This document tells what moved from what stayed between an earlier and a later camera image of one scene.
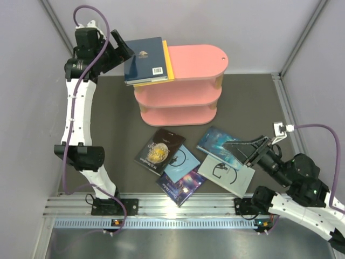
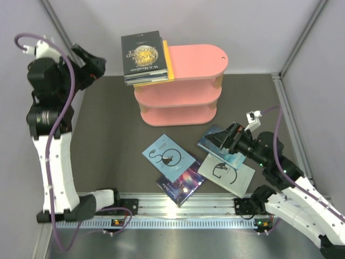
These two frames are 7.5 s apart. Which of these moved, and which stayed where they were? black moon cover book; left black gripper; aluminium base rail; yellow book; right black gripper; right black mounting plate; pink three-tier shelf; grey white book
Moved: left black gripper; black moon cover book; right black gripper
Stayed: yellow book; pink three-tier shelf; aluminium base rail; grey white book; right black mounting plate
